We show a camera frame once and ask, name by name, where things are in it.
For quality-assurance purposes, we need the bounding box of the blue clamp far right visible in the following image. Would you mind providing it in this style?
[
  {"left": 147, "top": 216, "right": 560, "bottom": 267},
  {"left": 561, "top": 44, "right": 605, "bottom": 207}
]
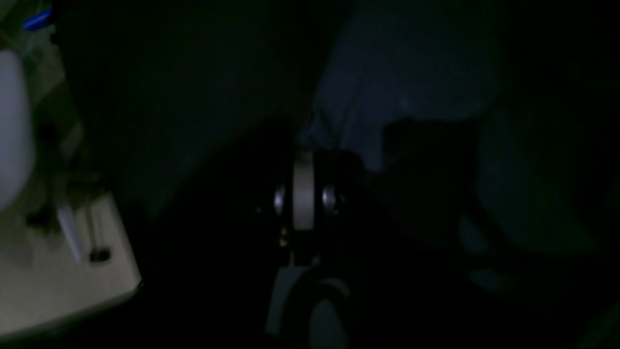
[{"left": 23, "top": 7, "right": 55, "bottom": 32}]

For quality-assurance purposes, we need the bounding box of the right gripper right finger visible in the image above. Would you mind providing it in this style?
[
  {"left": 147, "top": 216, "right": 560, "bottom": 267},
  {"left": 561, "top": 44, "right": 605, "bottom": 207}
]
[{"left": 305, "top": 150, "right": 363, "bottom": 243}]

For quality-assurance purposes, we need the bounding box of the dark grey t-shirt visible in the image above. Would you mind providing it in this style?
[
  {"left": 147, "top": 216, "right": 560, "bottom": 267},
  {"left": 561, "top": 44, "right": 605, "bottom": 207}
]
[{"left": 301, "top": 6, "right": 603, "bottom": 256}]

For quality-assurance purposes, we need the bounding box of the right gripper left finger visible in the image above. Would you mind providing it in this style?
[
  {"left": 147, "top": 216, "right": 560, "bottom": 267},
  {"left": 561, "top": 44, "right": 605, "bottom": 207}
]
[{"left": 262, "top": 151, "right": 306, "bottom": 262}]

